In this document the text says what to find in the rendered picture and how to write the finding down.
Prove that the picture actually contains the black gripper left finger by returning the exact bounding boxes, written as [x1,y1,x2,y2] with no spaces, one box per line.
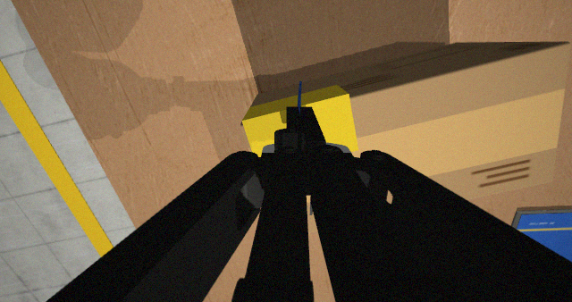
[46,106,315,302]

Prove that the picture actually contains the blue notebook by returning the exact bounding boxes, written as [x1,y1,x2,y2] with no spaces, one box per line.
[512,209,572,262]

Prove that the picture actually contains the tan cardboard box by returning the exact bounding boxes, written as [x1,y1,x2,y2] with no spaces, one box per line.
[301,42,571,200]

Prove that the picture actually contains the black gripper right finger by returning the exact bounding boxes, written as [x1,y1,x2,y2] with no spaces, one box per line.
[300,107,572,302]

